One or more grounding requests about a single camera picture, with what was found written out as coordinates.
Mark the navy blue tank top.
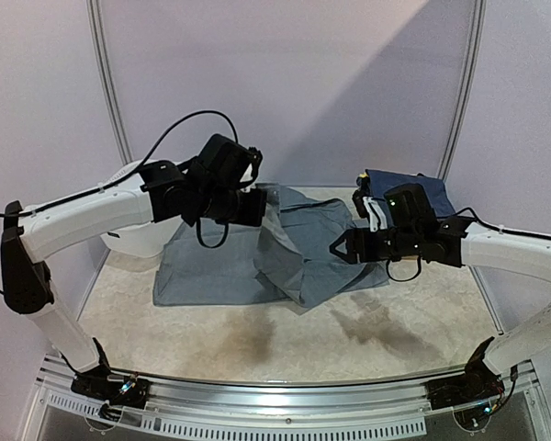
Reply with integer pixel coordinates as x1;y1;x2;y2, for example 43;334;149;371
356;169;455;221

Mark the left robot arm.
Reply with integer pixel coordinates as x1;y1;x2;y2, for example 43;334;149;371
0;153;265;399

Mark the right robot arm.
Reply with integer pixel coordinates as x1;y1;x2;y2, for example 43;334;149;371
330;185;551;401

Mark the front aluminium rail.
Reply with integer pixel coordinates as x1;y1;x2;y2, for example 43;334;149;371
21;356;551;440

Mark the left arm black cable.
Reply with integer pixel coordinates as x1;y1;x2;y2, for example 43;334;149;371
0;108;240;295

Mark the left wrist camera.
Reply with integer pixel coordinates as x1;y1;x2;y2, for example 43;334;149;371
188;133;263;189

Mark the grey denim cloth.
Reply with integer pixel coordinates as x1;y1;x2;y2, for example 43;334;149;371
152;185;388;311

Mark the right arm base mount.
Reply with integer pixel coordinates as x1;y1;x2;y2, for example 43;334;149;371
424;337;519;434

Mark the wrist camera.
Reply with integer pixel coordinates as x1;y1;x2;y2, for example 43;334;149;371
384;184;438;229
188;133;263;189

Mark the left aluminium corner post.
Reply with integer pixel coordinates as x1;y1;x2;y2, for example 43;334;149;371
85;0;134;164

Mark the right aluminium corner post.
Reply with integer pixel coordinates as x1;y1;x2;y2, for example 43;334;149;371
437;0;487;181

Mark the aluminium corner post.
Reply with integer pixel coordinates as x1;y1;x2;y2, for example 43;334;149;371
85;0;134;164
437;0;487;181

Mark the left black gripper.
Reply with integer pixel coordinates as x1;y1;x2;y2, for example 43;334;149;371
197;186;267;226

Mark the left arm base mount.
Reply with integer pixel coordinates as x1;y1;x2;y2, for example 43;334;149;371
64;338;152;423

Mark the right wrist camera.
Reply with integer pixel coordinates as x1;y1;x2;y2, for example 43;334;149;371
384;184;438;229

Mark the white plastic wash basin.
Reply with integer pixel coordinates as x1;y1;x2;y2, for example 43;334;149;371
98;160;183;258

